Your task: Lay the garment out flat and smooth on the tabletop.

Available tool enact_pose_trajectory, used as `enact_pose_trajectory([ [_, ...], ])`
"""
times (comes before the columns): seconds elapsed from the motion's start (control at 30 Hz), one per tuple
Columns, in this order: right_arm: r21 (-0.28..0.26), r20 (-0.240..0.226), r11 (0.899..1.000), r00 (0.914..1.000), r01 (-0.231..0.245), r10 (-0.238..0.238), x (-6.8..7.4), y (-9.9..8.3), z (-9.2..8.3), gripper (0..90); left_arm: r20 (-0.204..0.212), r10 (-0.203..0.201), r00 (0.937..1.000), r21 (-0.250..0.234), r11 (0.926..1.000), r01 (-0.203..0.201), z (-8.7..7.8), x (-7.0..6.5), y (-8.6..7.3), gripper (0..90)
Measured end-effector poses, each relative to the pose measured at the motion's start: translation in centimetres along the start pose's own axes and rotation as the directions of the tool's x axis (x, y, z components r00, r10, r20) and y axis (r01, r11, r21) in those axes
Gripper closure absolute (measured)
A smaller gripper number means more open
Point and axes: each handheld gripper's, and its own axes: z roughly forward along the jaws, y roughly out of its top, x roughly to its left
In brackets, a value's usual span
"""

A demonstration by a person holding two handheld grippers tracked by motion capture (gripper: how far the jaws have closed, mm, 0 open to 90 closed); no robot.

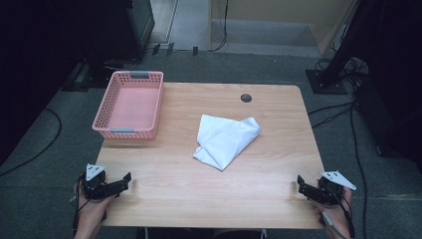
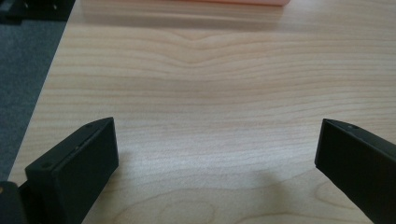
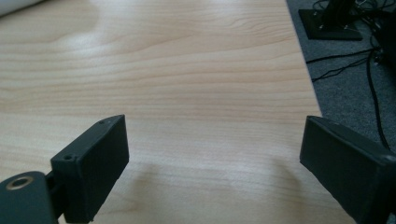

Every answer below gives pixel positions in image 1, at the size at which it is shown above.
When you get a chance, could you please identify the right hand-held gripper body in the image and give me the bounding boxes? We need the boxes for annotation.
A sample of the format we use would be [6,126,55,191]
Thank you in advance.
[317,170,358,205]

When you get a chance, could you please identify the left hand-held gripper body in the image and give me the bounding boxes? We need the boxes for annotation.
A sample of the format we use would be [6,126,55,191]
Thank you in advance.
[80,163,117,201]

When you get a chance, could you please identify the white cloth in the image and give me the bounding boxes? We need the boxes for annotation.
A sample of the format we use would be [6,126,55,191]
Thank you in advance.
[192,114,263,171]

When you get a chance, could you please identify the pink plastic basket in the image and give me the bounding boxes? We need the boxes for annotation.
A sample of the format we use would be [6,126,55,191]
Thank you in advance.
[92,70,165,141]

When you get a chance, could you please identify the black cabinet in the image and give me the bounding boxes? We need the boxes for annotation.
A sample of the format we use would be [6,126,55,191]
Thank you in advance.
[78,0,156,63]

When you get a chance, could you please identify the black slanted stand pole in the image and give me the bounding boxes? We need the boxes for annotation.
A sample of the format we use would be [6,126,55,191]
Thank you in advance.
[321,0,377,86]

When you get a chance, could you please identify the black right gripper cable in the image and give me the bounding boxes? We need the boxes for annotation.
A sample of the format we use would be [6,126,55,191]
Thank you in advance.
[325,186,356,239]

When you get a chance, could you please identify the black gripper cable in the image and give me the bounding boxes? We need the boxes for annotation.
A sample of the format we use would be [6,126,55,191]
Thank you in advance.
[325,186,356,239]
[72,173,88,235]

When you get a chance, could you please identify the grey right gripper cable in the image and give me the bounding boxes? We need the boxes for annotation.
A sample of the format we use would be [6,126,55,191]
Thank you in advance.
[319,210,348,239]

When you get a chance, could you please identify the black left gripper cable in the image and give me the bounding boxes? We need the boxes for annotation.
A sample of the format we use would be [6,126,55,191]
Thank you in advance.
[72,173,88,235]

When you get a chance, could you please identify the long black floor cable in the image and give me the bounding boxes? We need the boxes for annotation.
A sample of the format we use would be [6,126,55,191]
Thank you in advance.
[349,102,368,239]

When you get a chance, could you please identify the black stand base plate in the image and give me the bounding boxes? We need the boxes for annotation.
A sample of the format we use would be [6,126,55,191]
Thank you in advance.
[305,69,348,96]

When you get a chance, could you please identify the tangled black cable bundle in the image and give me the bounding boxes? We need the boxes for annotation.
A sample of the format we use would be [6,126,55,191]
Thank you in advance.
[314,57,370,88]

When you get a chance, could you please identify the black hanging cable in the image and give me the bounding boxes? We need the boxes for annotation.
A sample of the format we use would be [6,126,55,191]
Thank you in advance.
[207,0,231,53]

